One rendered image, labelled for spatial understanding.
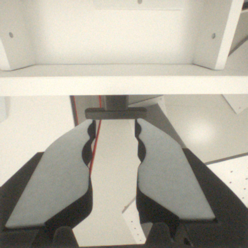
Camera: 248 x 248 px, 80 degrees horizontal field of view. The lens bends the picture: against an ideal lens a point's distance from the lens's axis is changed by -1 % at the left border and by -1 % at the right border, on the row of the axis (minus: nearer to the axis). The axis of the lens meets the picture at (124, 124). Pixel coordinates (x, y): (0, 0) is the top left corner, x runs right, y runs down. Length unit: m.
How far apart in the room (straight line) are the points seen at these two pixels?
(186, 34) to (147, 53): 0.06
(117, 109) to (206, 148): 1.45
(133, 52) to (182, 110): 1.07
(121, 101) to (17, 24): 0.15
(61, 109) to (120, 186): 1.42
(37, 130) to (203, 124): 1.25
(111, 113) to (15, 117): 0.28
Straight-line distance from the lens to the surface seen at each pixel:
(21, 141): 0.44
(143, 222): 0.55
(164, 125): 0.89
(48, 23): 0.25
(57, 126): 0.38
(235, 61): 1.31
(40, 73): 0.18
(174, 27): 0.25
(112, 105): 0.17
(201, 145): 1.54
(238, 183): 0.63
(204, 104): 1.33
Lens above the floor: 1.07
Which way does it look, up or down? 61 degrees down
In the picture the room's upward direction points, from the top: 175 degrees clockwise
